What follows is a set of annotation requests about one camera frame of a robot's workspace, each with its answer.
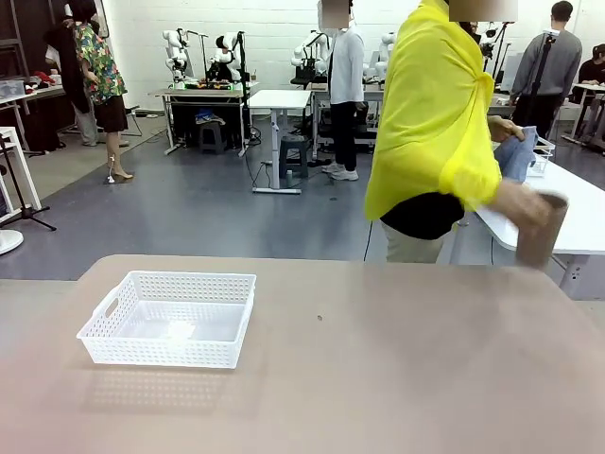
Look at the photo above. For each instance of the person's left hand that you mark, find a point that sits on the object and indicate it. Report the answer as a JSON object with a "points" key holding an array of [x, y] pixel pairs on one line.
{"points": [[506, 127]]}

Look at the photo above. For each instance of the white side table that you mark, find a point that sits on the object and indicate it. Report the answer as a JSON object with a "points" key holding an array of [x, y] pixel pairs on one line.
{"points": [[558, 213]]}

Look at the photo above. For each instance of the black hanging coats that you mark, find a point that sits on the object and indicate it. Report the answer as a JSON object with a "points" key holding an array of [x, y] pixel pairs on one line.
{"points": [[71, 71]]}

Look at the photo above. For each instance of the small gray bottle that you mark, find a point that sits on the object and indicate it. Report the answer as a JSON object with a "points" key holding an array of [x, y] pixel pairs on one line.
{"points": [[288, 179]]}

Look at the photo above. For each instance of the gray cluttered table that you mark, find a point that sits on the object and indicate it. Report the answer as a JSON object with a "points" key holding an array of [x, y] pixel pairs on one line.
{"points": [[28, 92]]}

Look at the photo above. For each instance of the white metal-frame desk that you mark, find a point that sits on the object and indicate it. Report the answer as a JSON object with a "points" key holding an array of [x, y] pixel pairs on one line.
{"points": [[203, 93]]}

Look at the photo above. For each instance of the person's right hand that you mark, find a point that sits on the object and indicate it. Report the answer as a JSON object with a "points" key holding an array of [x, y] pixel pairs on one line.
{"points": [[531, 205]]}

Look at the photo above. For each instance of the black tripod with phone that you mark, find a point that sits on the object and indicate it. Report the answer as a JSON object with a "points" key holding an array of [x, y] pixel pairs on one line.
{"points": [[543, 71]]}

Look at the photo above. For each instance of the white standing desk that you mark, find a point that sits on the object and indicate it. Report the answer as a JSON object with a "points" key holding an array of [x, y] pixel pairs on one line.
{"points": [[279, 99]]}

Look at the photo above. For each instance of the gray plastic stool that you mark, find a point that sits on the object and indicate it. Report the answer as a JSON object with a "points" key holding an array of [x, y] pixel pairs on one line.
{"points": [[293, 153], [212, 137]]}

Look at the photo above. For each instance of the blue cloth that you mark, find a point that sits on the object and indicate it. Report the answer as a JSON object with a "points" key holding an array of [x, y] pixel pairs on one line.
{"points": [[517, 158]]}

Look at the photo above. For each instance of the person in white shirt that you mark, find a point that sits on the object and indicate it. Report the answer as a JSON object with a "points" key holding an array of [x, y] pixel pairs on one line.
{"points": [[347, 80]]}

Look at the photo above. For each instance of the white shelf frame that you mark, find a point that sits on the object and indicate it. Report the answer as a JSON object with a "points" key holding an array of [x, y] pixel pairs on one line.
{"points": [[21, 156]]}

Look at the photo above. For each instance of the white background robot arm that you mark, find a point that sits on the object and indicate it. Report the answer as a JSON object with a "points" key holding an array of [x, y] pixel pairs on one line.
{"points": [[175, 52], [385, 57], [226, 52], [307, 52]]}

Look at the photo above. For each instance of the person in yellow top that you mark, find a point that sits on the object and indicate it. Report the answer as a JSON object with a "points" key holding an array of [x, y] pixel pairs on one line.
{"points": [[425, 118]]}

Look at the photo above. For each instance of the black tripod stand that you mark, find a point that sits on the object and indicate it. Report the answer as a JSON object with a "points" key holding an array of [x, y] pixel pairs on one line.
{"points": [[19, 194]]}

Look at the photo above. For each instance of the person's right forearm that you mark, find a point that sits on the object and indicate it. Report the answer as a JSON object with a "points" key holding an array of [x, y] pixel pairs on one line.
{"points": [[508, 196]]}

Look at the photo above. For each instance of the brown cup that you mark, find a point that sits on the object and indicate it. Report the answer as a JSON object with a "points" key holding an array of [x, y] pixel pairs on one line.
{"points": [[539, 241]]}

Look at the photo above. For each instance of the person in floral shirt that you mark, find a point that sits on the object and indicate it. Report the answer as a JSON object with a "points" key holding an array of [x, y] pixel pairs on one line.
{"points": [[101, 71]]}

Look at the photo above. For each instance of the seated person in black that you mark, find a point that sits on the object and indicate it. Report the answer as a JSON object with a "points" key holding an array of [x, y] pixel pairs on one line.
{"points": [[593, 68]]}

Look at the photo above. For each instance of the person in gray sweater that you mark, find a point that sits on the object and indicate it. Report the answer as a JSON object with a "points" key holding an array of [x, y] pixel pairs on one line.
{"points": [[550, 61]]}

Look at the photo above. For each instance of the white floor fan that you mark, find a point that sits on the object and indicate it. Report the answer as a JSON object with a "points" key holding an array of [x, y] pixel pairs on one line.
{"points": [[7, 242]]}

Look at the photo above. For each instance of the white perforated plastic basket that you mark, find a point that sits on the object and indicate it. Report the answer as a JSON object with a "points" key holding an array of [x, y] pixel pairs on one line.
{"points": [[142, 352]]}

